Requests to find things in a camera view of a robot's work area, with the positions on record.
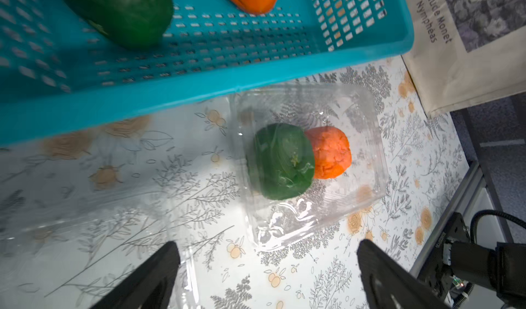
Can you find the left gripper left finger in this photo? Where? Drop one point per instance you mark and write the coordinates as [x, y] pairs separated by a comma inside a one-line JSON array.
[[150, 285]]

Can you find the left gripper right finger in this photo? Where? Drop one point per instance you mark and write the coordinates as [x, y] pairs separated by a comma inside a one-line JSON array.
[[388, 285]]

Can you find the clear plastic container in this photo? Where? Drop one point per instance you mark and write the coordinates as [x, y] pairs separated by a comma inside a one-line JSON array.
[[273, 224], [81, 213]]

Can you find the green fruit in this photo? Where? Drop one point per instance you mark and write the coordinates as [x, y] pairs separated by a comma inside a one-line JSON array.
[[281, 162], [132, 24]]

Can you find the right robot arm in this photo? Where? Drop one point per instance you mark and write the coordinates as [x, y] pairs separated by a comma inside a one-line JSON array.
[[456, 259]]

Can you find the teal plastic basket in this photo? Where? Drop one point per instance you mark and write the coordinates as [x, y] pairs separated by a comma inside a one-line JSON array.
[[58, 74]]

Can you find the beige canvas tote bag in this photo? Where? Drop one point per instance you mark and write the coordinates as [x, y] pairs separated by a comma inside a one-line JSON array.
[[466, 52]]

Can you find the aluminium rail frame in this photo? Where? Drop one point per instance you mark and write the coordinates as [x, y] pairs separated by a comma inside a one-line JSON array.
[[464, 201]]

